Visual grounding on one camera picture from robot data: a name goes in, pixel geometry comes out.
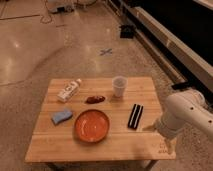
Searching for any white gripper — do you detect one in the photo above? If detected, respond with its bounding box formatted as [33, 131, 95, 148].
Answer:
[142, 114, 183, 155]

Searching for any orange ceramic bowl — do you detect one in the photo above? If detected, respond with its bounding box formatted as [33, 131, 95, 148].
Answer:
[74, 109, 110, 143]

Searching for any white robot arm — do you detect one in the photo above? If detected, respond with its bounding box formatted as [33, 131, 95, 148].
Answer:
[143, 90, 213, 154]

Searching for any translucent plastic cup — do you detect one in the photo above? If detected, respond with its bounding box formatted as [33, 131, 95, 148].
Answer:
[112, 76, 127, 97]

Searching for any dark red food item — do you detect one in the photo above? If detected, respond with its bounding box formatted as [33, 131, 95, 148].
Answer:
[86, 96, 105, 104]

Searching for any wooden table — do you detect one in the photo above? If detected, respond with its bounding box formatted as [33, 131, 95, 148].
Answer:
[25, 77, 176, 163]

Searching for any white plastic bottle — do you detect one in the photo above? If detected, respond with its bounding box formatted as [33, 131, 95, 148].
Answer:
[57, 79, 82, 103]

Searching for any long grey black bench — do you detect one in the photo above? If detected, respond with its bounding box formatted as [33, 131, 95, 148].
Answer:
[105, 0, 213, 108]

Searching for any blue sponge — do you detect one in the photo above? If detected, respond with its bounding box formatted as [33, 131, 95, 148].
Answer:
[51, 109, 73, 125]

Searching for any black box on floor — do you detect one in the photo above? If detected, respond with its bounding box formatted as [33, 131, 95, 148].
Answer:
[120, 25, 135, 39]

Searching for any grey device on floor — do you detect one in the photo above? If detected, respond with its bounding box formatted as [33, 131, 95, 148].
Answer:
[47, 0, 74, 13]

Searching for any cable on floor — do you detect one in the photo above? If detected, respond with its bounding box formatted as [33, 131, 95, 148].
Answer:
[39, 0, 54, 25]

